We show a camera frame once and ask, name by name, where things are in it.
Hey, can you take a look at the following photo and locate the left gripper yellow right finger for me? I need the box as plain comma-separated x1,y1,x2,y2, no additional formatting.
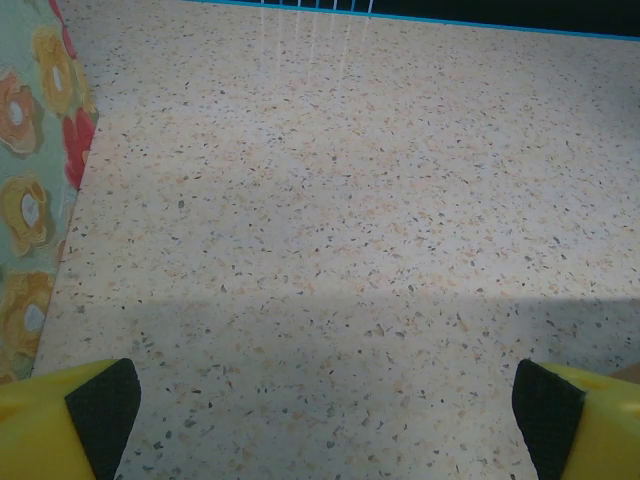
512,357,640,480

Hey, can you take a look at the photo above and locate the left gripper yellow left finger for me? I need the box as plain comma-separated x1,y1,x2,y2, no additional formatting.
0,357,142,480

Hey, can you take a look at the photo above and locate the green floral paper bag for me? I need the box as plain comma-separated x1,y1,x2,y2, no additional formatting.
0,0,100,386

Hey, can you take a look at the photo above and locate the blue table rim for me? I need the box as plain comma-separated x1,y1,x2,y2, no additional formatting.
182,0,640,42

